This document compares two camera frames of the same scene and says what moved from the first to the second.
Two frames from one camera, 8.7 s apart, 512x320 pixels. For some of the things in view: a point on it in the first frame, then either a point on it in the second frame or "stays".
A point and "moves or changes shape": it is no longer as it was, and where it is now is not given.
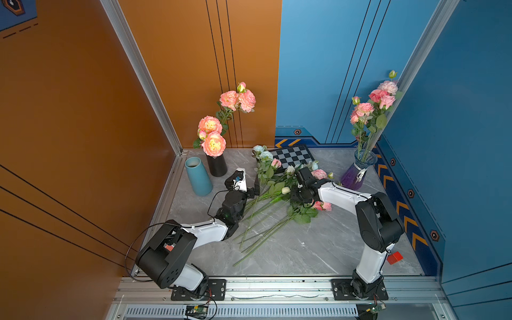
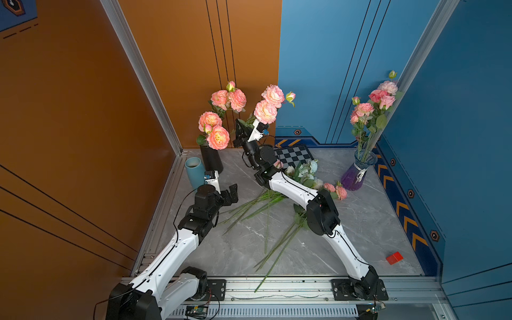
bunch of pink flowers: x=283 y=193 moves or changes shape
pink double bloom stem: x=359 y=116 stays
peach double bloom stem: x=243 y=99 moves or changes shape
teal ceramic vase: x=200 y=179 stays
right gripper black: x=294 y=197 → x=243 y=139
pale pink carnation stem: x=390 y=86 stays
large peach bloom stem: x=210 y=137 moves or changes shape
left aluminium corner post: x=115 y=13 stays
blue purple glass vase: x=363 y=159 stays
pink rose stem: x=379 y=96 stays
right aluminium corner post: x=441 y=15 stays
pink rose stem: x=385 y=102 stays
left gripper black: x=256 y=192 → x=233 y=193
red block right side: x=395 y=258 stays
